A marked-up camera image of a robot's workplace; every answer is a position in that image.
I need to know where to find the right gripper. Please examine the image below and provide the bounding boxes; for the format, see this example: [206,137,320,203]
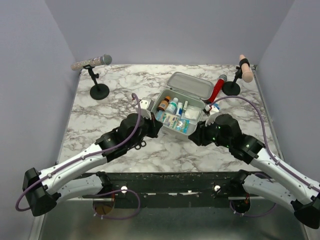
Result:
[187,117,232,148]

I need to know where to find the amber medicine bottle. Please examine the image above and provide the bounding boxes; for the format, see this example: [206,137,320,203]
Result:
[157,96,171,111]

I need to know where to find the white green medicine bottle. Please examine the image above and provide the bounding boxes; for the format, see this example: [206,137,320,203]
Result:
[165,97,179,114]

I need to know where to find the cotton swab bag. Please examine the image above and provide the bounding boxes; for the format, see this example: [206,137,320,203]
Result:
[175,119,190,134]

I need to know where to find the grey medicine kit case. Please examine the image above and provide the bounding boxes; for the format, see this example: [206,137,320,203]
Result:
[151,72,214,141]

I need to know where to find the white gauze pad pack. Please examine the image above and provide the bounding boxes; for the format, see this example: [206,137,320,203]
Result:
[184,105,202,120]

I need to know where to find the green medicine box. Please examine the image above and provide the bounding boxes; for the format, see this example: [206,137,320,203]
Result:
[183,100,189,111]

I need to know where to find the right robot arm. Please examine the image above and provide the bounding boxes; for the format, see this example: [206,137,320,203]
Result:
[188,114,320,229]

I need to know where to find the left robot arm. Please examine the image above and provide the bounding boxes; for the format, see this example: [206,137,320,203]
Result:
[15,113,163,217]

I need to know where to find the right black mic stand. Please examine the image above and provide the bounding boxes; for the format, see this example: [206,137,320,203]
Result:
[222,66,243,96]

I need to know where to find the black mic stand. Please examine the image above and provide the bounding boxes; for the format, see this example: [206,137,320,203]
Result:
[222,66,243,96]
[83,64,110,101]

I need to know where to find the red toy microphone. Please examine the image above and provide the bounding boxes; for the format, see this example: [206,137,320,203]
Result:
[208,74,227,103]

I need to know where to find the beige wooden microphone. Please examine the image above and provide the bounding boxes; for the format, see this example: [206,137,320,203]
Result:
[239,54,254,83]

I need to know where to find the left black mic stand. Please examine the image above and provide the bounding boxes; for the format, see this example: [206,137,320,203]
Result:
[83,64,110,101]

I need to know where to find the glitter microphone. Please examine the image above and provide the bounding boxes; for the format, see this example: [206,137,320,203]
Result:
[70,54,113,71]

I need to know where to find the black handled scissors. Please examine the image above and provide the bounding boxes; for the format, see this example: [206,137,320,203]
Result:
[134,140,147,150]

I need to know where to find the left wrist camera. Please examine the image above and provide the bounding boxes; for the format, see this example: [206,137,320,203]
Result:
[139,97,154,120]

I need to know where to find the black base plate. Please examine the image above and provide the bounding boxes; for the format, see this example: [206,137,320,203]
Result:
[85,170,258,213]

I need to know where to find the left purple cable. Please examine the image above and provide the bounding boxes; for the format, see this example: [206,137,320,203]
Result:
[15,92,142,221]

